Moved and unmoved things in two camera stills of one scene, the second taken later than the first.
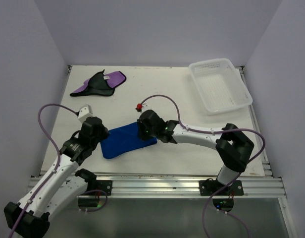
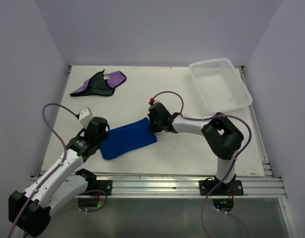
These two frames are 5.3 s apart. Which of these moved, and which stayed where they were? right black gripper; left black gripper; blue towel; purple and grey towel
Moved: right black gripper
Stayed: blue towel; left black gripper; purple and grey towel
